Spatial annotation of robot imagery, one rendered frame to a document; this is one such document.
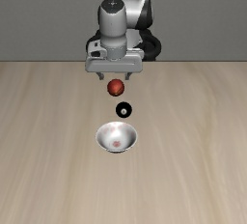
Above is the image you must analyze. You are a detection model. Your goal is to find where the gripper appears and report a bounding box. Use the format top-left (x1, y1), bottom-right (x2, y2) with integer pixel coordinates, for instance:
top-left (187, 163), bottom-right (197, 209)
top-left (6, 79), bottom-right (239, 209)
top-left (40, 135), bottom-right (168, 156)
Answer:
top-left (84, 40), bottom-right (145, 81)

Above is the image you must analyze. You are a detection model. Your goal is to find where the white bowl with red pattern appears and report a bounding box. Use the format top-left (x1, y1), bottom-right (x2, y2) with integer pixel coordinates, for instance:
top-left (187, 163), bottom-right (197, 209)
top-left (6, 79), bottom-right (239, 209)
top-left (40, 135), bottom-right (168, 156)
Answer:
top-left (95, 121), bottom-right (139, 154)

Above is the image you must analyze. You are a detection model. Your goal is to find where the red onion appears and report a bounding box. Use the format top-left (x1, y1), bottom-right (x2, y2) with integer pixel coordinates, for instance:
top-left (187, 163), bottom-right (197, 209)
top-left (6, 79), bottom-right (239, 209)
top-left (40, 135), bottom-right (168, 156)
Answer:
top-left (106, 78), bottom-right (125, 98)

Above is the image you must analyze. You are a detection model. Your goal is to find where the black ball with white spot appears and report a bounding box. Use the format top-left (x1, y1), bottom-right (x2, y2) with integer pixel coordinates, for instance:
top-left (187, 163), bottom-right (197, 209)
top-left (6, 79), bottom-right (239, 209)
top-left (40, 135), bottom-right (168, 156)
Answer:
top-left (115, 101), bottom-right (133, 119)

